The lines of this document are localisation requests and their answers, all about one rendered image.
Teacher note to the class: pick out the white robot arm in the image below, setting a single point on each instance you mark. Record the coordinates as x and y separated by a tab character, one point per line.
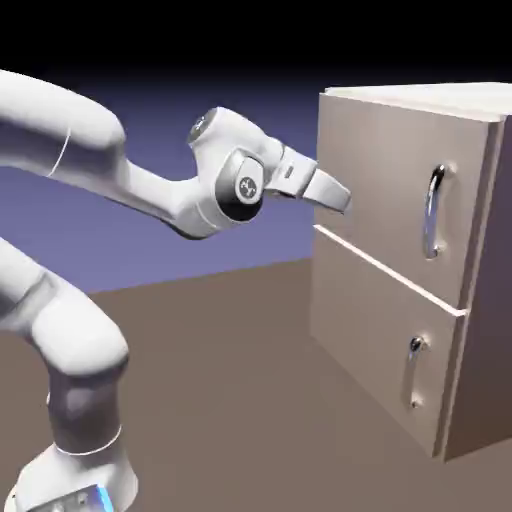
168	192

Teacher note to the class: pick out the tall light wood door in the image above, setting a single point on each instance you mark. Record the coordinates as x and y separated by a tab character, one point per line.
384	180

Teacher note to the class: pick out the short light wood door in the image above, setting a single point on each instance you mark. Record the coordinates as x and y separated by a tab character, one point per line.
368	340

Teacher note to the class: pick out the light wood cabinet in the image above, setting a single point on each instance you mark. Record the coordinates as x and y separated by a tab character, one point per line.
484	280

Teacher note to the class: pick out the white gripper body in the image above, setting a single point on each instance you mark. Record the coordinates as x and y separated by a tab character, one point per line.
328	190

